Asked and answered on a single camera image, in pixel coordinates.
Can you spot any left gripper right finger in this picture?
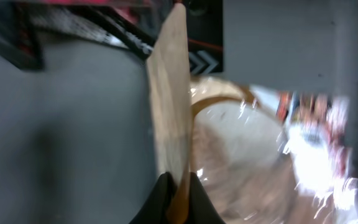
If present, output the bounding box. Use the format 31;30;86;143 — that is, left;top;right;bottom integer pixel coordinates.
186;172;225;224

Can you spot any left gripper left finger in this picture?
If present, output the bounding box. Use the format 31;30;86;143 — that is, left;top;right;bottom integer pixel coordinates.
129;172;177;224

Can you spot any beige clear food pouch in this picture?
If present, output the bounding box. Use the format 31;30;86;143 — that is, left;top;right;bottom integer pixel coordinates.
147;4;358;223

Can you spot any black red snack packet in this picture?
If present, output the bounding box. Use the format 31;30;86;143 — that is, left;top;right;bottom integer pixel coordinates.
0;0;224;75

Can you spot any grey plastic shopping basket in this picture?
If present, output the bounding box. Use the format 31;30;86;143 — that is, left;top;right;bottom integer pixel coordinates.
0;1;358;223

